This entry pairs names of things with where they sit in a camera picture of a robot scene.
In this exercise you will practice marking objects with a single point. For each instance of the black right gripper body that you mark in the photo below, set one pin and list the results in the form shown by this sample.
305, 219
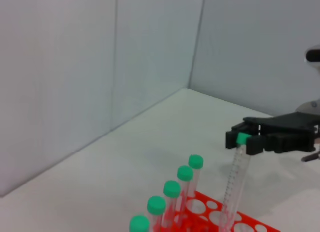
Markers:
287, 131

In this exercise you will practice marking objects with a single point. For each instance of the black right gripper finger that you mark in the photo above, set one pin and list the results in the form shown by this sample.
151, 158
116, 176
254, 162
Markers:
231, 140
256, 145

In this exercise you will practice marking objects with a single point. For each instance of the clear test tube green cap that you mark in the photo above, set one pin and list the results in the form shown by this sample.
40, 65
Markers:
139, 223
185, 172
195, 161
242, 138
156, 205
172, 188

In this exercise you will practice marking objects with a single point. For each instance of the orange test tube rack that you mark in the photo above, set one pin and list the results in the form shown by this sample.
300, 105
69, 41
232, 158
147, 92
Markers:
250, 219

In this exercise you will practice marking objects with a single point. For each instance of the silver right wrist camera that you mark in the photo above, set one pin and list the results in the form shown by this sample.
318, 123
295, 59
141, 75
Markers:
313, 55

